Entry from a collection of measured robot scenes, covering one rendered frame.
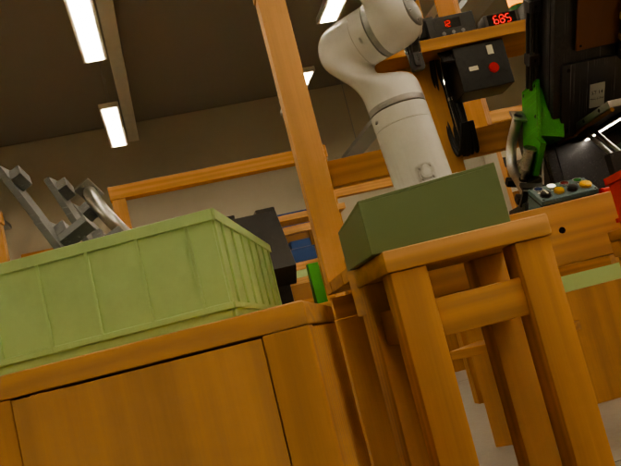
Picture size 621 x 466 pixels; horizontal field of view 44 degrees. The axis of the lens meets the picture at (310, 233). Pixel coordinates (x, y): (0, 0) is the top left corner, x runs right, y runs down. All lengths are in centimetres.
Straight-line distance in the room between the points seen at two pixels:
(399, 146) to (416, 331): 39
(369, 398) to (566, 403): 104
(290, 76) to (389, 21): 98
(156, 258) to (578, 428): 80
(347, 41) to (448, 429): 80
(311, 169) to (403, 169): 94
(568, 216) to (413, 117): 56
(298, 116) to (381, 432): 102
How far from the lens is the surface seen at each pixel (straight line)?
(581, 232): 197
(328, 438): 112
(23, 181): 140
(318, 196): 244
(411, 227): 143
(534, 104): 228
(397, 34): 162
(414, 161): 154
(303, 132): 249
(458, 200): 146
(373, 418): 243
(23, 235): 1238
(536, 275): 147
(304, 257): 914
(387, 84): 159
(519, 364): 170
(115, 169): 1240
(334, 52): 166
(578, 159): 245
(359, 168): 257
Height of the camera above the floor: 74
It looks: 7 degrees up
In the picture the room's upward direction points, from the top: 14 degrees counter-clockwise
